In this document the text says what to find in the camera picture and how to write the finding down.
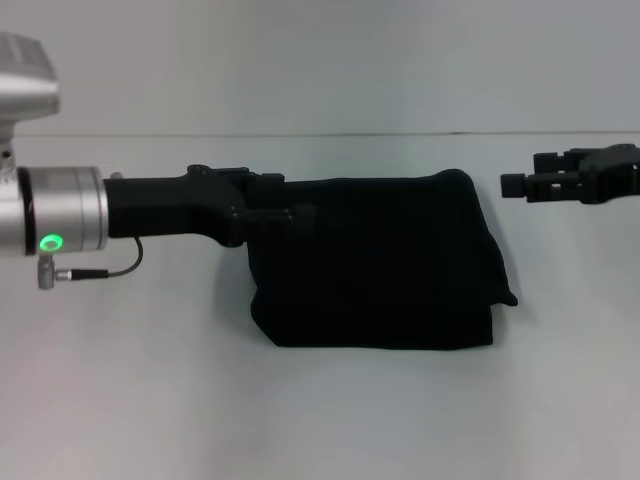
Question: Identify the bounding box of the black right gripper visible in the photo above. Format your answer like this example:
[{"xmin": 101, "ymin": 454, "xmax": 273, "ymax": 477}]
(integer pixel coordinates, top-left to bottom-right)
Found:
[{"xmin": 499, "ymin": 143, "xmax": 640, "ymax": 208}]

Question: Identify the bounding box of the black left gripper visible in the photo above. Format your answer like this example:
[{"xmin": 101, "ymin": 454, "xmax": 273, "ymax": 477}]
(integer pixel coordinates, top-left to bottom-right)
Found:
[{"xmin": 102, "ymin": 163, "xmax": 315, "ymax": 250}]

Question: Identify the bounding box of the black t-shirt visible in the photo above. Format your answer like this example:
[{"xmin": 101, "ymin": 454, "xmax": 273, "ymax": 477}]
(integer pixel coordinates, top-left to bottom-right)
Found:
[{"xmin": 242, "ymin": 168, "xmax": 520, "ymax": 350}]

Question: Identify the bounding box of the left gripper cable with plug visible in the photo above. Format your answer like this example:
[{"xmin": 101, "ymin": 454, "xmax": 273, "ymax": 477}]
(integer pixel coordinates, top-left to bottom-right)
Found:
[{"xmin": 36, "ymin": 235, "xmax": 145, "ymax": 291}]

